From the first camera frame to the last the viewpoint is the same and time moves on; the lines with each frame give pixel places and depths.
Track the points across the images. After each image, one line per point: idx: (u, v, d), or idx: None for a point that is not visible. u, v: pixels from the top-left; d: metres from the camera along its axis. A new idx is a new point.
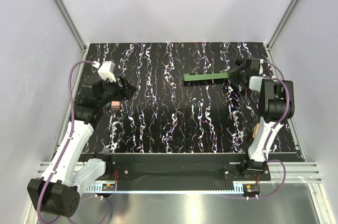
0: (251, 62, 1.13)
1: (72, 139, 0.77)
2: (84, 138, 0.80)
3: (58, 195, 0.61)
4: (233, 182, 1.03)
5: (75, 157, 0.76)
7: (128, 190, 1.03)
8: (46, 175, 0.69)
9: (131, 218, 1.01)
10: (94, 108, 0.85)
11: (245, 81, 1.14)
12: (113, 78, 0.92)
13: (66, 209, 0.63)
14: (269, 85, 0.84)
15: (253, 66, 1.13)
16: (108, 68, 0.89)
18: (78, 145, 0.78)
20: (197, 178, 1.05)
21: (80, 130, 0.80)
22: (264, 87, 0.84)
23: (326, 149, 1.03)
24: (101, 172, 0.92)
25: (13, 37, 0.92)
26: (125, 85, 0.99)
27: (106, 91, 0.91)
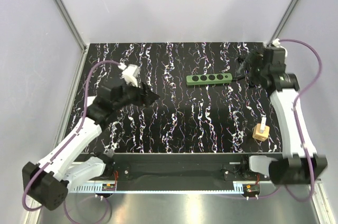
0: (273, 54, 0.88)
1: (77, 134, 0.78)
2: (89, 137, 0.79)
3: (46, 186, 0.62)
4: (233, 182, 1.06)
5: (76, 154, 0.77)
7: (129, 190, 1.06)
8: (42, 162, 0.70)
9: (131, 218, 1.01)
10: (107, 112, 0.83)
11: (269, 83, 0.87)
12: (135, 83, 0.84)
13: (48, 202, 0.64)
14: (293, 170, 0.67)
15: (275, 59, 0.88)
16: (132, 72, 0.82)
18: (83, 142, 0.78)
20: (196, 178, 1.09)
21: (87, 129, 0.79)
22: (287, 172, 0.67)
23: (327, 149, 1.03)
24: (99, 174, 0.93)
25: (14, 37, 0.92)
26: (146, 93, 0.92)
27: (126, 95, 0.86)
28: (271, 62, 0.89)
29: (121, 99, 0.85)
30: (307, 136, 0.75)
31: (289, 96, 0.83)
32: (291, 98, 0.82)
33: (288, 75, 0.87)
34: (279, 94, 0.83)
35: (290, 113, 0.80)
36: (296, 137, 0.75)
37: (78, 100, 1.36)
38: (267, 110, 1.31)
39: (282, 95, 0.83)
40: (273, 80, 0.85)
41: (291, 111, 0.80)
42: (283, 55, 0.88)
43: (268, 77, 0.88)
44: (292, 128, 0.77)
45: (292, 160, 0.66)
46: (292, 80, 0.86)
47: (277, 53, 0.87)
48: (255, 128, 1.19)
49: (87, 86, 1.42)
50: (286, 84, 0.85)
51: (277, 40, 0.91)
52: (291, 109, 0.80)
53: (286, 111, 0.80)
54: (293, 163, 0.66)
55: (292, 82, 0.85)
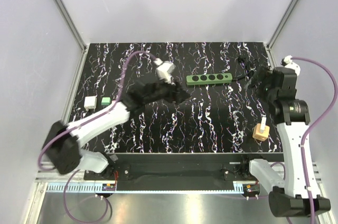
0: (283, 78, 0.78)
1: (108, 113, 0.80)
2: (116, 120, 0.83)
3: (68, 149, 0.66)
4: (233, 182, 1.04)
5: (101, 128, 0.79)
7: (128, 190, 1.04)
8: (71, 124, 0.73)
9: (131, 218, 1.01)
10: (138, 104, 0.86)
11: (277, 110, 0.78)
12: (169, 80, 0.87)
13: (61, 165, 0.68)
14: (293, 212, 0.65)
15: (285, 84, 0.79)
16: (167, 68, 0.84)
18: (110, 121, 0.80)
20: (197, 178, 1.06)
21: (118, 112, 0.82)
22: (287, 211, 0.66)
23: (326, 149, 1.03)
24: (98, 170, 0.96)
25: (14, 38, 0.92)
26: (177, 90, 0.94)
27: (158, 91, 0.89)
28: (280, 86, 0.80)
29: (152, 94, 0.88)
30: (312, 175, 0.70)
31: (298, 129, 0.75)
32: (300, 131, 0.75)
33: (299, 103, 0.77)
34: (287, 128, 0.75)
35: (298, 149, 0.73)
36: (301, 177, 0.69)
37: (78, 100, 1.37)
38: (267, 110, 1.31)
39: (291, 127, 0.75)
40: (282, 108, 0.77)
41: (299, 148, 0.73)
42: (294, 80, 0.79)
43: (277, 104, 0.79)
44: (297, 165, 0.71)
45: (294, 202, 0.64)
46: (303, 109, 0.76)
47: (287, 78, 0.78)
48: (255, 128, 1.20)
49: (87, 85, 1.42)
50: (296, 113, 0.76)
51: (289, 58, 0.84)
52: (299, 145, 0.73)
53: (292, 146, 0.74)
54: (294, 205, 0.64)
55: (302, 111, 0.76)
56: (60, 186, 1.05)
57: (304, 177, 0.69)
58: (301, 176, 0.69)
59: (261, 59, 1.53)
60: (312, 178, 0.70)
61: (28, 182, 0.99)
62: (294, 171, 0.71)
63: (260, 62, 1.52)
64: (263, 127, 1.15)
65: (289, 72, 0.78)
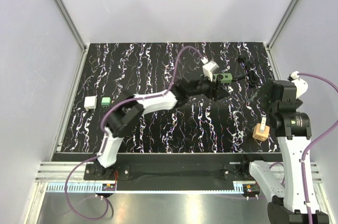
0: (284, 91, 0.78)
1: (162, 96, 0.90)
2: (166, 104, 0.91)
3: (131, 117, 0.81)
4: (233, 182, 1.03)
5: (155, 108, 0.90)
7: (128, 190, 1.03)
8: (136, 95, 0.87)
9: (131, 218, 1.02)
10: (182, 98, 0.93)
11: (279, 123, 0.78)
12: (211, 78, 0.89)
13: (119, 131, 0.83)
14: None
15: (285, 96, 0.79)
16: (211, 68, 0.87)
18: (162, 104, 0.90)
20: (197, 178, 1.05)
21: (169, 97, 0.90)
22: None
23: (326, 149, 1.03)
24: (103, 163, 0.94)
25: (14, 38, 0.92)
26: (217, 88, 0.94)
27: (200, 86, 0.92)
28: (280, 99, 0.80)
29: (196, 89, 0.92)
30: (311, 190, 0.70)
31: (299, 144, 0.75)
32: (301, 146, 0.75)
33: (300, 115, 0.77)
34: (288, 142, 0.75)
35: (298, 164, 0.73)
36: (301, 192, 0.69)
37: (78, 100, 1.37)
38: None
39: (291, 141, 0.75)
40: (283, 122, 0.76)
41: (299, 163, 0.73)
42: (294, 92, 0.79)
43: (278, 118, 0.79)
44: (298, 180, 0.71)
45: (293, 217, 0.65)
46: (304, 122, 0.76)
47: (288, 91, 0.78)
48: (255, 128, 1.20)
49: (87, 85, 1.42)
50: (298, 127, 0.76)
51: (296, 73, 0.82)
52: (299, 159, 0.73)
53: (293, 160, 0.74)
54: (293, 220, 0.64)
55: (304, 124, 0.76)
56: (61, 186, 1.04)
57: (303, 193, 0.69)
58: (301, 192, 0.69)
59: (261, 59, 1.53)
60: (312, 194, 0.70)
61: (28, 183, 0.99)
62: (294, 186, 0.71)
63: (260, 62, 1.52)
64: (263, 127, 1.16)
65: (289, 85, 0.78)
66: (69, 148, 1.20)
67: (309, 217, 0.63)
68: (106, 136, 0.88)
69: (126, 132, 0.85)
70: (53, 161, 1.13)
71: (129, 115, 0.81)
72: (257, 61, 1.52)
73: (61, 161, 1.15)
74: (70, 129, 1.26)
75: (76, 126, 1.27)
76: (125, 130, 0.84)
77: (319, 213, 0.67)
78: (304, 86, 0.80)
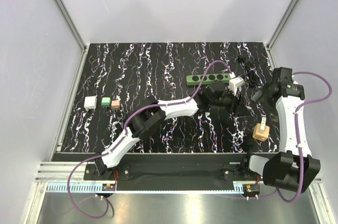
0: (281, 70, 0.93)
1: (185, 103, 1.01)
2: (186, 111, 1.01)
3: (151, 123, 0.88)
4: (233, 182, 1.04)
5: (177, 113, 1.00)
7: (128, 190, 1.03)
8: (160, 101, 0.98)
9: (131, 218, 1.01)
10: (203, 104, 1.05)
11: (276, 89, 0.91)
12: (235, 92, 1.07)
13: (139, 133, 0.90)
14: (285, 167, 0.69)
15: (283, 74, 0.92)
16: (236, 82, 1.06)
18: (185, 111, 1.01)
20: (197, 178, 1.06)
21: (190, 104, 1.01)
22: (278, 168, 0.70)
23: (326, 148, 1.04)
24: (107, 162, 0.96)
25: (13, 38, 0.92)
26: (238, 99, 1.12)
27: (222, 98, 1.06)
28: (279, 75, 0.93)
29: (218, 99, 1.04)
30: (304, 138, 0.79)
31: (293, 102, 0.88)
32: (296, 103, 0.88)
33: (296, 85, 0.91)
34: (284, 100, 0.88)
35: (292, 116, 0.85)
36: (293, 137, 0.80)
37: (78, 100, 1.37)
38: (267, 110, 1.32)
39: (287, 99, 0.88)
40: (281, 87, 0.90)
41: (293, 115, 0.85)
42: (290, 73, 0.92)
43: (276, 85, 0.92)
44: (290, 128, 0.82)
45: (285, 157, 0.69)
46: (299, 89, 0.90)
47: (284, 70, 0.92)
48: (255, 128, 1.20)
49: (87, 85, 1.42)
50: (293, 92, 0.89)
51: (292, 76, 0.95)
52: (293, 112, 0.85)
53: (287, 113, 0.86)
54: (285, 159, 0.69)
55: (299, 91, 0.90)
56: (62, 186, 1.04)
57: (296, 138, 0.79)
58: (293, 137, 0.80)
59: (261, 59, 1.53)
60: (304, 141, 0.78)
61: (28, 182, 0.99)
62: (288, 132, 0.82)
63: (260, 62, 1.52)
64: (263, 128, 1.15)
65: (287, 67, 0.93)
66: (69, 148, 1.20)
67: (301, 161, 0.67)
68: (124, 134, 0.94)
69: (146, 136, 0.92)
70: (53, 161, 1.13)
71: (152, 121, 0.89)
72: (257, 61, 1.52)
73: (60, 161, 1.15)
74: (70, 129, 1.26)
75: (76, 126, 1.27)
76: (146, 134, 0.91)
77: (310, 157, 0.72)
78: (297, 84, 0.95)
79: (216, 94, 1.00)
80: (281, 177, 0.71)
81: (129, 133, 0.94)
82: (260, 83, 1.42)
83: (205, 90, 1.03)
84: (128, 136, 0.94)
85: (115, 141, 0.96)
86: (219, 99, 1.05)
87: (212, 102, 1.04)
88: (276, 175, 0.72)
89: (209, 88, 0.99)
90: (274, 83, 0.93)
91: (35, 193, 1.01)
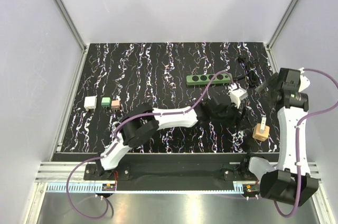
0: (288, 72, 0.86)
1: (182, 114, 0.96)
2: (185, 122, 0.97)
3: (141, 132, 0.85)
4: (233, 182, 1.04)
5: (175, 123, 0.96)
7: (128, 190, 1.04)
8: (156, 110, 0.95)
9: (131, 218, 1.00)
10: (205, 117, 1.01)
11: (279, 97, 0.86)
12: (238, 105, 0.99)
13: (129, 141, 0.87)
14: (281, 184, 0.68)
15: (289, 77, 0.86)
16: (241, 95, 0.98)
18: (182, 121, 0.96)
20: (196, 178, 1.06)
21: (190, 116, 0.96)
22: (274, 185, 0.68)
23: (326, 148, 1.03)
24: (105, 165, 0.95)
25: (13, 38, 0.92)
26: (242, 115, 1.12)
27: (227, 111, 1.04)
28: (284, 80, 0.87)
29: (222, 112, 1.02)
30: (304, 154, 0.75)
31: (296, 113, 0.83)
32: (299, 115, 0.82)
33: (300, 94, 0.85)
34: (287, 111, 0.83)
35: (293, 130, 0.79)
36: (292, 154, 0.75)
37: (78, 100, 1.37)
38: (267, 110, 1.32)
39: (289, 111, 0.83)
40: (283, 95, 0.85)
41: (294, 129, 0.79)
42: (298, 76, 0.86)
43: (279, 92, 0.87)
44: (291, 143, 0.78)
45: (282, 175, 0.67)
46: (303, 99, 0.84)
47: (292, 72, 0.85)
48: (255, 128, 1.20)
49: (87, 85, 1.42)
50: (297, 102, 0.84)
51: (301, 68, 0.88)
52: (294, 126, 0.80)
53: (288, 126, 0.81)
54: (282, 177, 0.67)
55: (303, 101, 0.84)
56: (61, 186, 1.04)
57: (295, 155, 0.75)
58: (292, 153, 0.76)
59: (261, 59, 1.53)
60: (303, 158, 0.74)
61: (28, 182, 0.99)
62: (287, 149, 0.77)
63: (260, 62, 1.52)
64: (263, 127, 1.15)
65: (295, 69, 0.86)
66: (69, 148, 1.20)
67: (298, 179, 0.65)
68: (116, 141, 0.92)
69: (137, 144, 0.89)
70: (53, 161, 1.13)
71: (143, 129, 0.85)
72: (257, 61, 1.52)
73: (60, 161, 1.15)
74: (70, 129, 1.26)
75: (76, 126, 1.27)
76: (136, 142, 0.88)
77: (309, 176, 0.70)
78: (306, 82, 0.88)
79: (219, 107, 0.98)
80: (278, 193, 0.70)
81: (121, 140, 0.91)
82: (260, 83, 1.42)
83: (208, 102, 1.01)
84: (120, 143, 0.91)
85: (110, 147, 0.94)
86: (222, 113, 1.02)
87: (214, 114, 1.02)
88: (272, 192, 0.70)
89: (214, 100, 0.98)
90: (278, 88, 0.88)
91: (35, 193, 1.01)
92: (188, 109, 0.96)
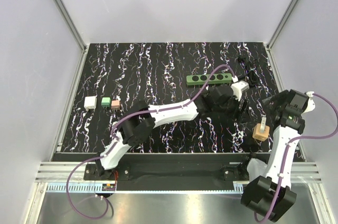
0: (295, 95, 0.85)
1: (181, 108, 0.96)
2: (185, 116, 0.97)
3: (139, 131, 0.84)
4: (233, 182, 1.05)
5: (174, 118, 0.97)
7: (129, 190, 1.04)
8: (152, 108, 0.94)
9: (130, 218, 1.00)
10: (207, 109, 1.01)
11: (278, 117, 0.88)
12: (239, 97, 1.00)
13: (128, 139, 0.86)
14: (260, 190, 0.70)
15: (294, 100, 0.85)
16: (242, 87, 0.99)
18: (181, 115, 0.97)
20: (197, 178, 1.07)
21: (189, 109, 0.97)
22: (254, 190, 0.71)
23: (326, 148, 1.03)
24: (104, 165, 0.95)
25: (14, 38, 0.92)
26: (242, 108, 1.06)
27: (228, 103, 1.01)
28: (288, 101, 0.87)
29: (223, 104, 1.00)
30: (289, 169, 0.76)
31: (290, 132, 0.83)
32: (291, 134, 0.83)
33: (299, 118, 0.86)
34: (281, 129, 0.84)
35: (283, 146, 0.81)
36: (278, 165, 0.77)
37: (78, 100, 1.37)
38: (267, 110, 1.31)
39: (284, 129, 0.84)
40: (281, 115, 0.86)
41: (285, 146, 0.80)
42: (304, 102, 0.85)
43: (279, 112, 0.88)
44: (278, 156, 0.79)
45: (262, 182, 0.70)
46: (300, 122, 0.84)
47: (298, 96, 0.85)
48: (255, 128, 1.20)
49: (87, 85, 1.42)
50: (293, 124, 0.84)
51: (311, 92, 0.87)
52: (285, 142, 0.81)
53: (279, 142, 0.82)
54: (262, 184, 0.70)
55: (299, 124, 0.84)
56: (62, 186, 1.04)
57: (280, 167, 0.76)
58: (277, 165, 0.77)
59: (261, 59, 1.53)
60: (288, 172, 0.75)
61: (28, 182, 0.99)
62: (274, 160, 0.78)
63: (260, 62, 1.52)
64: (263, 127, 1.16)
65: (302, 94, 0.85)
66: (69, 148, 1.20)
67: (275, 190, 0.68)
68: (116, 140, 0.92)
69: (136, 142, 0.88)
70: (53, 161, 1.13)
71: (140, 128, 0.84)
72: (257, 61, 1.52)
73: (61, 161, 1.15)
74: (70, 129, 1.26)
75: (76, 126, 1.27)
76: (135, 140, 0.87)
77: (288, 189, 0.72)
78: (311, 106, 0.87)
79: (221, 99, 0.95)
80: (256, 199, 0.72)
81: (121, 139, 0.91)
82: (260, 83, 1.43)
83: (210, 93, 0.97)
84: (120, 142, 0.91)
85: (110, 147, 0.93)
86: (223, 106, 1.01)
87: (215, 106, 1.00)
88: (251, 197, 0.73)
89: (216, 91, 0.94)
90: (281, 108, 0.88)
91: (35, 193, 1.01)
92: (187, 103, 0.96)
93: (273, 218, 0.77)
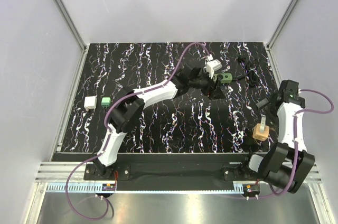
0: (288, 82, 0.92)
1: (162, 87, 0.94)
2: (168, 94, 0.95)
3: (131, 114, 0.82)
4: (233, 182, 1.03)
5: (156, 99, 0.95)
7: (129, 190, 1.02)
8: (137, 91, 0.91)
9: (130, 218, 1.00)
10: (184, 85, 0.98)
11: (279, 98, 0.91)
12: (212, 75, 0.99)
13: (122, 126, 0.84)
14: (278, 159, 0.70)
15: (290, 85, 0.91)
16: (214, 66, 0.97)
18: (165, 94, 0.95)
20: (197, 179, 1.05)
21: (170, 86, 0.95)
22: (272, 160, 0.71)
23: (325, 148, 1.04)
24: (104, 162, 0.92)
25: (13, 38, 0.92)
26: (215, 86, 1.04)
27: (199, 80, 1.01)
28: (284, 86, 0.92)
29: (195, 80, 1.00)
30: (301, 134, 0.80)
31: (294, 106, 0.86)
32: (296, 108, 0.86)
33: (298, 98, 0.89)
34: (285, 104, 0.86)
35: (291, 118, 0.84)
36: (290, 133, 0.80)
37: (78, 100, 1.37)
38: None
39: (289, 104, 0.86)
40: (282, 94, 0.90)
41: (292, 117, 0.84)
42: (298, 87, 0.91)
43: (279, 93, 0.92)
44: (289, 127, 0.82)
45: (280, 149, 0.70)
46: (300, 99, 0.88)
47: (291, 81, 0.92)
48: (255, 128, 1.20)
49: (87, 85, 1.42)
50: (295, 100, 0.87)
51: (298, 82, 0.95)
52: (292, 114, 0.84)
53: (287, 114, 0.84)
54: (280, 151, 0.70)
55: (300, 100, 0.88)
56: (62, 186, 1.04)
57: (292, 133, 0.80)
58: (290, 132, 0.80)
59: (261, 59, 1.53)
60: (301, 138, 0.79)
61: (28, 182, 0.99)
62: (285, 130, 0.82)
63: (260, 62, 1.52)
64: (263, 128, 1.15)
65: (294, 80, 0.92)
66: (69, 148, 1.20)
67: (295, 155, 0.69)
68: (109, 132, 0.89)
69: (130, 126, 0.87)
70: (53, 161, 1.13)
71: (131, 112, 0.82)
72: (257, 61, 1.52)
73: (61, 161, 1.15)
74: (70, 129, 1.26)
75: (76, 126, 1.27)
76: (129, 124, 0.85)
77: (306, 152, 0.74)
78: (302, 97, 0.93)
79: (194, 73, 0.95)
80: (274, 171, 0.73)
81: (113, 130, 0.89)
82: (260, 83, 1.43)
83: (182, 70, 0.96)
84: (114, 132, 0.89)
85: (105, 140, 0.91)
86: (196, 80, 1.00)
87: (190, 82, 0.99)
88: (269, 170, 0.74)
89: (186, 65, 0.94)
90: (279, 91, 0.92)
91: (36, 193, 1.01)
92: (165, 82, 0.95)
93: (292, 190, 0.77)
